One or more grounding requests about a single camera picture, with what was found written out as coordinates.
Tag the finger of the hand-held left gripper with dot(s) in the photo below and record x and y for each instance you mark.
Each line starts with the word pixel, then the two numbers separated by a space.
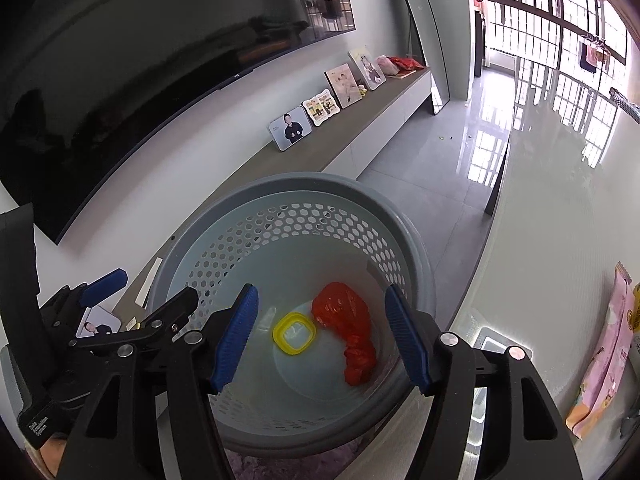
pixel 105 285
pixel 170 310

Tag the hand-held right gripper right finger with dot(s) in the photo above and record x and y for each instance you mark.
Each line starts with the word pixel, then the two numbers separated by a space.
pixel 407 345

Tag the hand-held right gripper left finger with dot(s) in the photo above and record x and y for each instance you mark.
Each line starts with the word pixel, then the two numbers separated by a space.
pixel 234 345

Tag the yellow plastic lid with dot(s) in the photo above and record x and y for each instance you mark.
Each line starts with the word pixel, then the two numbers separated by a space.
pixel 278 336

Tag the red plastic bag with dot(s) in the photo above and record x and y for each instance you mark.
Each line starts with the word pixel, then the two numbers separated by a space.
pixel 345 320

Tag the grey perforated plastic basket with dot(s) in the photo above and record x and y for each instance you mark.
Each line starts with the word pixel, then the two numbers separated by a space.
pixel 300 260

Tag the person's left hand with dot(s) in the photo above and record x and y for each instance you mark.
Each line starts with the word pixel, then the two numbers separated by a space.
pixel 52 457

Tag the rounded photo plaque seated figure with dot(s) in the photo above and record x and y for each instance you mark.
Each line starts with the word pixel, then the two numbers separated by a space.
pixel 97 324

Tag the pink fluffy rug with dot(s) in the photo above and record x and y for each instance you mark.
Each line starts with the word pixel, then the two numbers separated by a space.
pixel 280 466

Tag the white dining table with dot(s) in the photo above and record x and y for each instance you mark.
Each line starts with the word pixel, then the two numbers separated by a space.
pixel 495 195

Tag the pink snack packet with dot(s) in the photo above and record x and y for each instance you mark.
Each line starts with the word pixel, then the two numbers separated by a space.
pixel 607 360

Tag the large black television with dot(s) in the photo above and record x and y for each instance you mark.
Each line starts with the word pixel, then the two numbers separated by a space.
pixel 150 85

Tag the long low television cabinet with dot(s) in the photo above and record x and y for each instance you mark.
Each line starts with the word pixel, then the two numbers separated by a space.
pixel 350 125

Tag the yellow green carton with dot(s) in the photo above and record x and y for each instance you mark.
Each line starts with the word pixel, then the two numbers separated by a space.
pixel 636 310

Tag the small yellow toy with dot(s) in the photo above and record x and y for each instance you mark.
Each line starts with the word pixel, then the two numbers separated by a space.
pixel 361 91

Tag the flat tan box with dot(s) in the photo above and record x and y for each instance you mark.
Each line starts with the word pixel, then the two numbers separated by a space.
pixel 400 74

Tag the pink soft toy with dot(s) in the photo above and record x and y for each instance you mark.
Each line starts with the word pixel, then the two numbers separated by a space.
pixel 385 65

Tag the red cloth bundle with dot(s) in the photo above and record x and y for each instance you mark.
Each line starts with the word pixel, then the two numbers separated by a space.
pixel 407 63

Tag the grey sliding door panel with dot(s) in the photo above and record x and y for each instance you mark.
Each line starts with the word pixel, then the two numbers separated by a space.
pixel 425 35

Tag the chequered cloth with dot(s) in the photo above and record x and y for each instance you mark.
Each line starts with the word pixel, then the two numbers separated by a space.
pixel 625 103

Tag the small hanging laundry rack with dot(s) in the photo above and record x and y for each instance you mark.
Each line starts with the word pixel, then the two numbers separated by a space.
pixel 595 55

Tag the black window grille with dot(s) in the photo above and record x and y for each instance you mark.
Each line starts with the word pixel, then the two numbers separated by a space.
pixel 550 15

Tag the photo frame with dark-suited figure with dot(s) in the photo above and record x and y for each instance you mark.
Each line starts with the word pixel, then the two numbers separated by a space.
pixel 291 129

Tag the scalloped white photo frame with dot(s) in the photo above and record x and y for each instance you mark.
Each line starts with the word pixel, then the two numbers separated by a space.
pixel 321 108

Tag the square canvas photo frame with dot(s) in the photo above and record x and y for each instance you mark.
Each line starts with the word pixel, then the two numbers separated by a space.
pixel 345 85

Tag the tall portrait photo frame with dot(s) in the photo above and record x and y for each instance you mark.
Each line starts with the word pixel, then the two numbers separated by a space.
pixel 367 67

